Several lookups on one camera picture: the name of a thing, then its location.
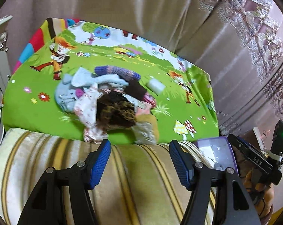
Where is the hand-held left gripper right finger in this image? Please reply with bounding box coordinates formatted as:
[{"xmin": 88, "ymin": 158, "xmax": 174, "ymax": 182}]
[{"xmin": 169, "ymin": 139, "xmax": 261, "ymax": 225}]

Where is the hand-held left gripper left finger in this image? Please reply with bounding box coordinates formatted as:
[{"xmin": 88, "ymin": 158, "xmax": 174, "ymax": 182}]
[{"xmin": 17, "ymin": 139, "xmax": 112, "ymax": 225}]

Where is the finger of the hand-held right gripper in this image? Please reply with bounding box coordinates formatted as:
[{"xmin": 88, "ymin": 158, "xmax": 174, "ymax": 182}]
[{"xmin": 228, "ymin": 133, "xmax": 254, "ymax": 156}]

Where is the purple storage box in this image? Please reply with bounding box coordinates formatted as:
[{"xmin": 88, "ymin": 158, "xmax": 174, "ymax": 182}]
[{"xmin": 194, "ymin": 137, "xmax": 239, "ymax": 172}]

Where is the grey fluffy cloth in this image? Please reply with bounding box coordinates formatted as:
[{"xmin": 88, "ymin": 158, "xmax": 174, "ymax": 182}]
[{"xmin": 132, "ymin": 121, "xmax": 156, "ymax": 145}]

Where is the yellow cloth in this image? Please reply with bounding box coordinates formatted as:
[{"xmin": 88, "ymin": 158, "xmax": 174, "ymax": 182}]
[{"xmin": 137, "ymin": 114, "xmax": 160, "ymax": 143}]

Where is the dark leopard patterned cloth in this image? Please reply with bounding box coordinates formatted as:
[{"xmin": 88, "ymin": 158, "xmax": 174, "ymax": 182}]
[{"xmin": 96, "ymin": 91, "xmax": 137, "ymax": 132}]

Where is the white pink floral cloth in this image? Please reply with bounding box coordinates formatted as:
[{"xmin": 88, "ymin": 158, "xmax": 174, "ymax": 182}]
[{"xmin": 73, "ymin": 84, "xmax": 109, "ymax": 144}]

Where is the pink round pouch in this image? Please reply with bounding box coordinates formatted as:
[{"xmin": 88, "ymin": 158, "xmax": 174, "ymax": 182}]
[{"xmin": 135, "ymin": 93, "xmax": 157, "ymax": 114}]

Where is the light blue knitted cloth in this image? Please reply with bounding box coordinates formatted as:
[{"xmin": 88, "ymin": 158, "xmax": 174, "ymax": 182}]
[{"xmin": 55, "ymin": 67, "xmax": 130, "ymax": 113}]

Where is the white foam block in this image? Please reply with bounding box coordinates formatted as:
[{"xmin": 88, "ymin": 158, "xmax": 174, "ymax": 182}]
[{"xmin": 146, "ymin": 77, "xmax": 166, "ymax": 95}]

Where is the dark maroon knitted cloth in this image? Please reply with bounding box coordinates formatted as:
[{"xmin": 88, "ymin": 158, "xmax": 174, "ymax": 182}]
[{"xmin": 125, "ymin": 79, "xmax": 149, "ymax": 102}]

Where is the purple knitted cloth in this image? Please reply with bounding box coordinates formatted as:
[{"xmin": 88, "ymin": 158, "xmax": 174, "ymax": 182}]
[{"xmin": 95, "ymin": 65, "xmax": 142, "ymax": 83}]

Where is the person's right hand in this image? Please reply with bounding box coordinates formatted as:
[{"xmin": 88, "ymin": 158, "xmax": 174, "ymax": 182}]
[{"xmin": 246, "ymin": 169, "xmax": 276, "ymax": 219}]

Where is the striped beige cushion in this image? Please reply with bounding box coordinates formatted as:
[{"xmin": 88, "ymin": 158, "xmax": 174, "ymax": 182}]
[{"xmin": 0, "ymin": 128, "xmax": 217, "ymax": 225}]

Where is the green cartoon printed bed sheet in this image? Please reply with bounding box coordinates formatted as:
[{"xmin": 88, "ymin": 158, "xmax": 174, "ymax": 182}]
[{"xmin": 3, "ymin": 17, "xmax": 220, "ymax": 144}]

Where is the beige lace trimmed curtain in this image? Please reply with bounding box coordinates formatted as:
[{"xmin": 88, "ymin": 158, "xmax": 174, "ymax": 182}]
[{"xmin": 5, "ymin": 0, "xmax": 283, "ymax": 133}]

